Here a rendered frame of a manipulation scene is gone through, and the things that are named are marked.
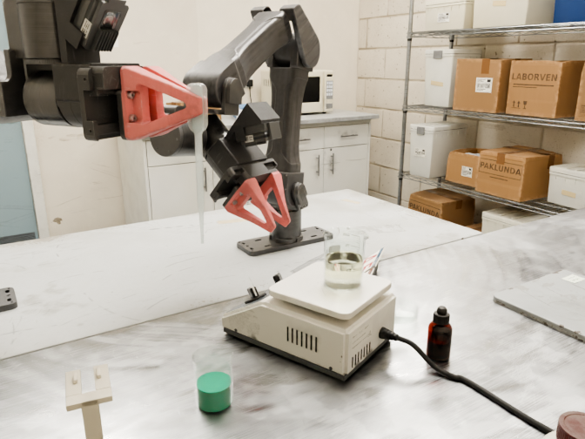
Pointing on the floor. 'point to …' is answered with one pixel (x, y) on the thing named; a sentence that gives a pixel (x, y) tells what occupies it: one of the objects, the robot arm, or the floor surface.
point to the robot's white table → (178, 266)
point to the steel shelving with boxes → (467, 57)
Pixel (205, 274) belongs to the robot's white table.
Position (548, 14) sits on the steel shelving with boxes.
